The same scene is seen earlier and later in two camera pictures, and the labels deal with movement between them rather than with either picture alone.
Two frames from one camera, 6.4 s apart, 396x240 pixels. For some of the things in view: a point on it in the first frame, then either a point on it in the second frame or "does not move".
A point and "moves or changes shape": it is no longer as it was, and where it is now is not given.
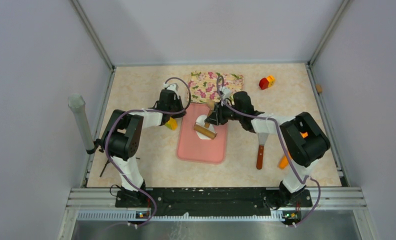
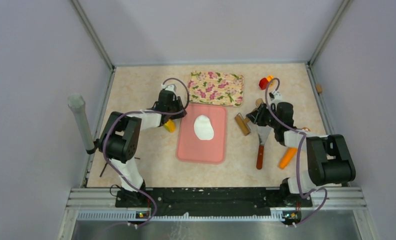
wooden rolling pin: x=205 y=130 moves or changes shape
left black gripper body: x=176 y=105 does not move
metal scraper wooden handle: x=262 y=137 does not move
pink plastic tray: x=190 y=148 does not move
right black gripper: x=217 y=117 -> x=257 y=116
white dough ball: x=200 y=121 does not move
